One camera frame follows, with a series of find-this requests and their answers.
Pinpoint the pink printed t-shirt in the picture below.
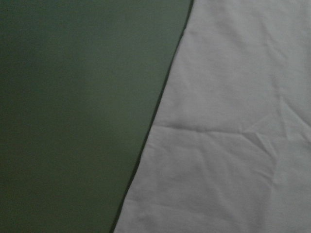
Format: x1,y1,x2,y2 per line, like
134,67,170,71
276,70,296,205
115,0,311,233

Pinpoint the brown paper table cover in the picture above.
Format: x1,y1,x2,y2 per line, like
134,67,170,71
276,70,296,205
0,0,193,233

